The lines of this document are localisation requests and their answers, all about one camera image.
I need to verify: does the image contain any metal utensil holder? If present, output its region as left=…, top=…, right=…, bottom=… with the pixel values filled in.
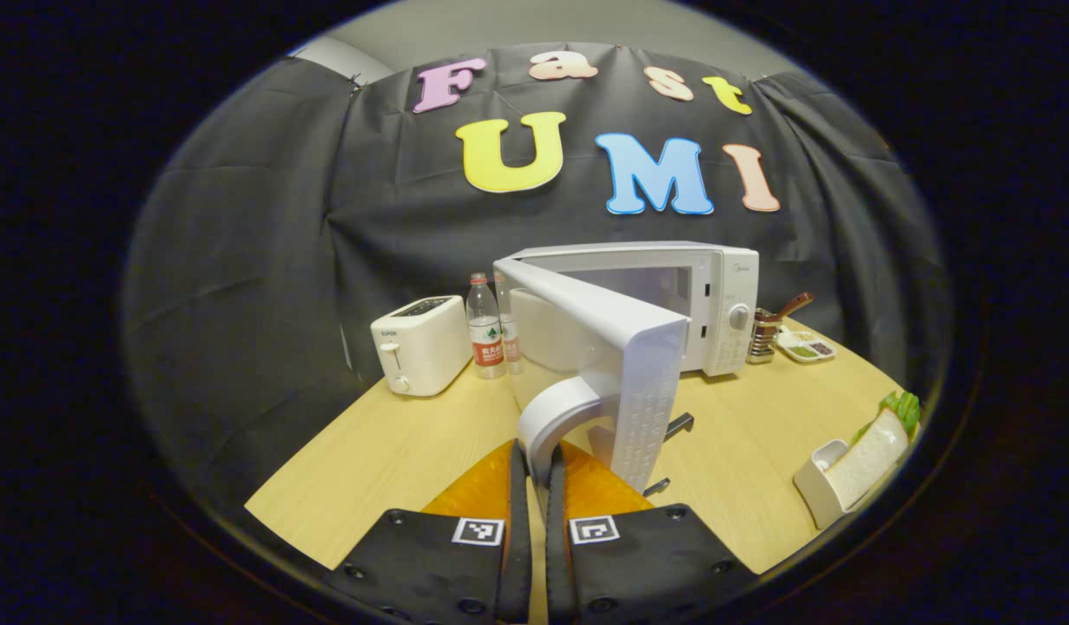
left=747, top=308, right=783, bottom=365

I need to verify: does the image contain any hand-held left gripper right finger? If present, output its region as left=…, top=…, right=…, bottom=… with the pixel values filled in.
left=545, top=443, right=761, bottom=625

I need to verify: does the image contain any clear water bottle red label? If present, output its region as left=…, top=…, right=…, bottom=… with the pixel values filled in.
left=466, top=273, right=507, bottom=380
left=497, top=273, right=525, bottom=376

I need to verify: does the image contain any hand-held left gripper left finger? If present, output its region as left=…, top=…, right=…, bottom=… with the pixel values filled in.
left=326, top=438, right=532, bottom=625

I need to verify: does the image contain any white plastic tray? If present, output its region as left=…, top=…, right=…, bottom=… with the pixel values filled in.
left=793, top=438, right=882, bottom=530

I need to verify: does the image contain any white toaster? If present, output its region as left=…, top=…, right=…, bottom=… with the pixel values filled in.
left=370, top=295, right=474, bottom=398

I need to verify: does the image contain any black backdrop cloth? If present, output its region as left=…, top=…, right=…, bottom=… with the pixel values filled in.
left=122, top=42, right=952, bottom=522

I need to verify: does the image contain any sandwich with lettuce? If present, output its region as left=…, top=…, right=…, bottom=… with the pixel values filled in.
left=825, top=391, right=922, bottom=513

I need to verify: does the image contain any white microwave oven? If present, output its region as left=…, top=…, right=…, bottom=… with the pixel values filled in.
left=493, top=241, right=759, bottom=497

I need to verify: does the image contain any white divided condiment dish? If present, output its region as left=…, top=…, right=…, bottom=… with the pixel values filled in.
left=775, top=328, right=838, bottom=364

